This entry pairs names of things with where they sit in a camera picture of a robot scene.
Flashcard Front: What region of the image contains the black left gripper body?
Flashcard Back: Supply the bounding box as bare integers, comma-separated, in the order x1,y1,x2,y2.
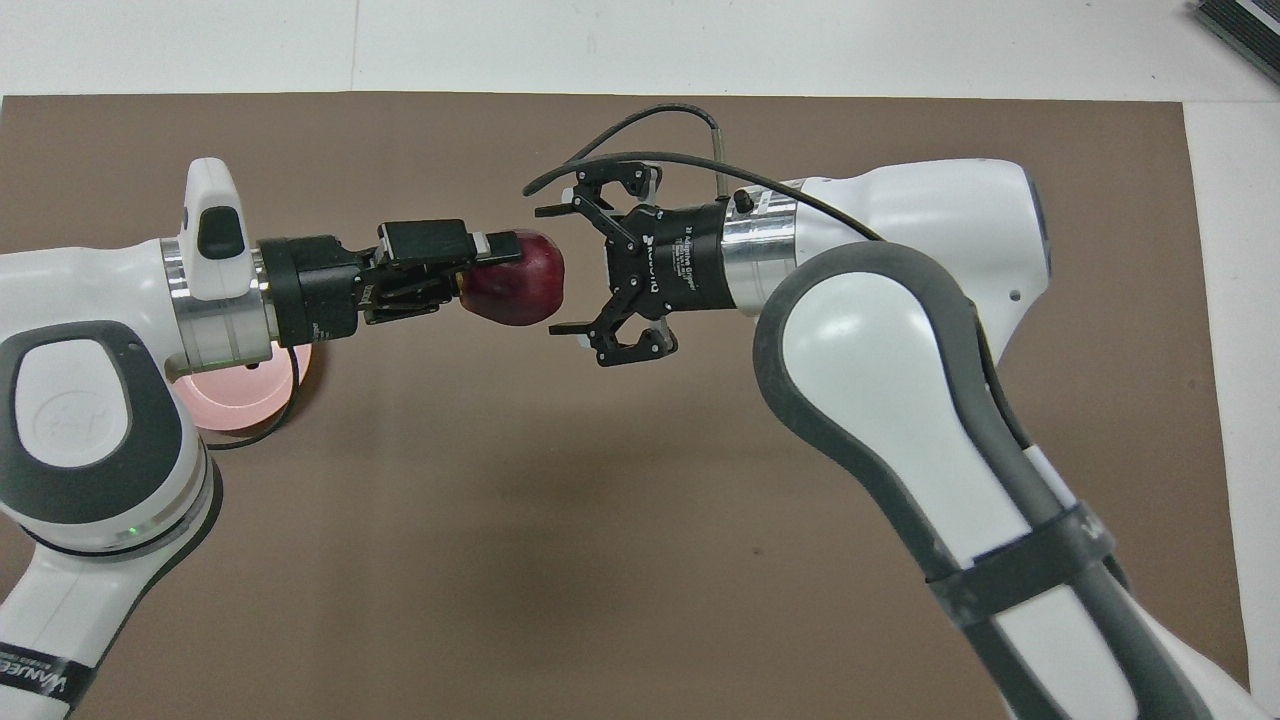
258,235,379,347

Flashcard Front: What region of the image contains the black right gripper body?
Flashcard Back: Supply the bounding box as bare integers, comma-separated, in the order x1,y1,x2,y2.
605,200,738,321

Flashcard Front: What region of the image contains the red apple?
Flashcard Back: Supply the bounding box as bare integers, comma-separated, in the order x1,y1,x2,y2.
458,229,566,328

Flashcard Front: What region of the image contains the pink plate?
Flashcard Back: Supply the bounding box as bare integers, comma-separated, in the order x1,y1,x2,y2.
172,340,303,434

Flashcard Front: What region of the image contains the brown table mat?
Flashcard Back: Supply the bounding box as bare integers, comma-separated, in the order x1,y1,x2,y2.
0,92,1256,720

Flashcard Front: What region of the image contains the dark ribbed device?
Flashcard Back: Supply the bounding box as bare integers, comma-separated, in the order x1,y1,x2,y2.
1190,0,1280,86

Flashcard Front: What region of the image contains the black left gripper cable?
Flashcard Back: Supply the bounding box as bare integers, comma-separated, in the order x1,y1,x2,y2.
205,345,304,451

